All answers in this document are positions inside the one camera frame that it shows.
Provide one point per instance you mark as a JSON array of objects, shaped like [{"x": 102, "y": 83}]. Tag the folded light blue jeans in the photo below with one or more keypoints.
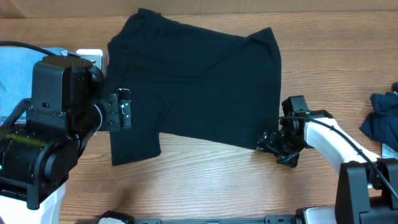
[{"x": 16, "y": 76}]

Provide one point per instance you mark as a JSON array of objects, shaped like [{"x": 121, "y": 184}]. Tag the dark navy garment pile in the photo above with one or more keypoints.
[{"x": 381, "y": 124}]

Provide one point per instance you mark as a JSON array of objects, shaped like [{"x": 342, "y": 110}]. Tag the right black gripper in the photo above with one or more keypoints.
[{"x": 280, "y": 144}]

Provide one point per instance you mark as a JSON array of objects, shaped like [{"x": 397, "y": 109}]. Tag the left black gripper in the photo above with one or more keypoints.
[{"x": 112, "y": 111}]

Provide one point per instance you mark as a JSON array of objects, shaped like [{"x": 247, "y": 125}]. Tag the black garment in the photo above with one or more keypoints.
[{"x": 193, "y": 82}]

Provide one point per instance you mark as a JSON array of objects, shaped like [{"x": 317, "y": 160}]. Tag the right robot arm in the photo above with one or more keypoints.
[{"x": 367, "y": 183}]

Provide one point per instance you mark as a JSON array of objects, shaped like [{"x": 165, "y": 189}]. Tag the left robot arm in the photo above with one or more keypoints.
[{"x": 44, "y": 137}]

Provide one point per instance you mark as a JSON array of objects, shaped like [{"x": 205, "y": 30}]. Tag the light denim fabric piece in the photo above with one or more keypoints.
[{"x": 387, "y": 152}]

